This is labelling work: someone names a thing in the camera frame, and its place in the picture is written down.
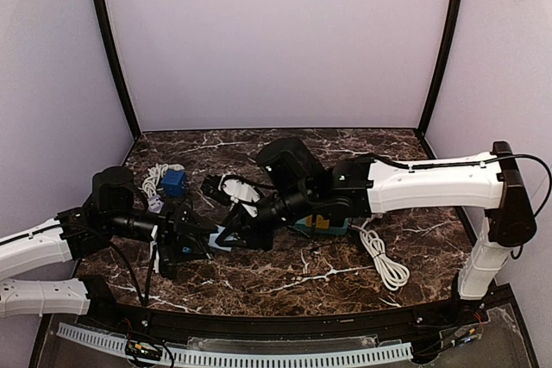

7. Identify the teal power strip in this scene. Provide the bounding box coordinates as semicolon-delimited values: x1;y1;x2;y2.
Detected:
293;215;349;235

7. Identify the yellow cube socket adapter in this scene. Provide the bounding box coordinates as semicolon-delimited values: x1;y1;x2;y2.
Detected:
305;215;330;231

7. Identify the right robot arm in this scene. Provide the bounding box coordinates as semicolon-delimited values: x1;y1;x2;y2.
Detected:
216;137;540;302

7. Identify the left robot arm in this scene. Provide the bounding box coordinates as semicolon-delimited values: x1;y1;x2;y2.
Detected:
1;166;217;318

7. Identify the purple power strip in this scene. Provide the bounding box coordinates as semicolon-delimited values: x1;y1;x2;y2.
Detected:
147;195;165;214

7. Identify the dark blue cube adapter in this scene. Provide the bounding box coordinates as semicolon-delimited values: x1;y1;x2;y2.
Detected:
161;169;187;197

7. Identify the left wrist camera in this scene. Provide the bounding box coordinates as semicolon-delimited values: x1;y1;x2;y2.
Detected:
149;225;177;280

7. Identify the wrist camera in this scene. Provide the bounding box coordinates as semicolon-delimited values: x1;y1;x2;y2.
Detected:
149;225;177;280
201;173;264;214

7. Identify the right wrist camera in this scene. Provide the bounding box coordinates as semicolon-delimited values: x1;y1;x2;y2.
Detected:
201;173;264;214

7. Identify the white purple-strip cord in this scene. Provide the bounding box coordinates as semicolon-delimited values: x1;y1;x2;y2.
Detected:
141;163;185;196

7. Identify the white coiled power cord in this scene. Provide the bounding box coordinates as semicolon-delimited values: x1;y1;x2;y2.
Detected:
355;219;411;291

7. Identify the white slotted cable duct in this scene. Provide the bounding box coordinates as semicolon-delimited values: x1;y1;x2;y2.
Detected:
57;322;413;367

